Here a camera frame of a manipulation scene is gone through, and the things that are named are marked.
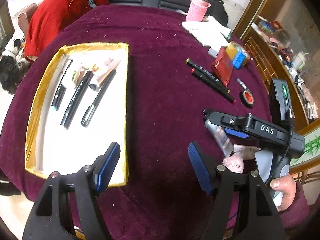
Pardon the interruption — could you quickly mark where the red foil pouch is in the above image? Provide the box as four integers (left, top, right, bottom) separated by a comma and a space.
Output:
211, 47, 233, 87

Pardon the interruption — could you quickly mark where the white capped black marker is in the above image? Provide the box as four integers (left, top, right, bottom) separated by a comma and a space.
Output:
60, 71, 94, 129

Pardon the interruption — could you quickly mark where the white bottle orange cap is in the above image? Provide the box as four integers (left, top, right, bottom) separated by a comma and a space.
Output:
73, 64, 99, 81

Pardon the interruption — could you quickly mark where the pink fluffy hair clip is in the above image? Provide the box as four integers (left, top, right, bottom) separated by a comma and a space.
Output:
222, 154, 244, 173

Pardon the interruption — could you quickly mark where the purple velvet table cloth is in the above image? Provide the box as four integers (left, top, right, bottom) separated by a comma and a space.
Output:
0, 4, 311, 240

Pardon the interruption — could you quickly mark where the wooden brick pattern headboard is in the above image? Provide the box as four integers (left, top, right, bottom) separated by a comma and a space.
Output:
233, 0, 319, 180

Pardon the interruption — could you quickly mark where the yellow packing tape roll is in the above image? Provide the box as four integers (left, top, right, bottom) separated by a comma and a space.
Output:
225, 41, 251, 67

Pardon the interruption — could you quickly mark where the pink hand cream tube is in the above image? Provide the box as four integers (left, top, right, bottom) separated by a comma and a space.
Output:
89, 59, 120, 91

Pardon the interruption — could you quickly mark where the red capped black marker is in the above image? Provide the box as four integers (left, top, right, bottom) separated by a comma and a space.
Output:
190, 68, 236, 104

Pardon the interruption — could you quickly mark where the yellow capped black marker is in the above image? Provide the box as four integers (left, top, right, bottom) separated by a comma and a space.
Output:
185, 59, 230, 93

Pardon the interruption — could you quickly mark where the small silver tube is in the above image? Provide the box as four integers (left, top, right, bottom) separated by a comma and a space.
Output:
237, 78, 251, 92

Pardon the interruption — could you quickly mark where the black ballpoint pen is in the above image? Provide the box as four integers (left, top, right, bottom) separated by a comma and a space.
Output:
81, 69, 117, 127

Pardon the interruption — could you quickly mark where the white paper booklet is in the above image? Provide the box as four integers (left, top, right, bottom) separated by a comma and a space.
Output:
182, 15, 231, 47

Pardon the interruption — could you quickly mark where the white L'Occitane cream tube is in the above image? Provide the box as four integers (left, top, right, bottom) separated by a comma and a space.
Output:
204, 120, 233, 158

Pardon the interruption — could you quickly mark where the gold lined white box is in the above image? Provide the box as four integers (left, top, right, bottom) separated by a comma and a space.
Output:
25, 42, 129, 187

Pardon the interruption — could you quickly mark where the black white dog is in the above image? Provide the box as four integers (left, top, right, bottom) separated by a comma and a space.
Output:
1, 39, 31, 95

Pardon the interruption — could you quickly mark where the small white green bottle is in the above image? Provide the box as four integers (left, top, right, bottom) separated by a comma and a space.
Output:
63, 67, 81, 89

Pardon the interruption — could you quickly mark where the operator right hand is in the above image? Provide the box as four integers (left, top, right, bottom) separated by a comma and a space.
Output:
270, 175, 297, 212

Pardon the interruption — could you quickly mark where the pink knitted bottle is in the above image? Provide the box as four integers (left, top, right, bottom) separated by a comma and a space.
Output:
185, 0, 211, 21

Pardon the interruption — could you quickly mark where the teal capped black marker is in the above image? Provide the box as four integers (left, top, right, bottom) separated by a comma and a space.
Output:
51, 59, 73, 111

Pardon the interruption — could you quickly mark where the black electrical tape roll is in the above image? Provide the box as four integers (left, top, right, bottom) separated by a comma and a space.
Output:
240, 89, 254, 108

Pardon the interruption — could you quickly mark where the person in red coat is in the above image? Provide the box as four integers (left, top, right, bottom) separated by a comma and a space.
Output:
24, 0, 109, 62

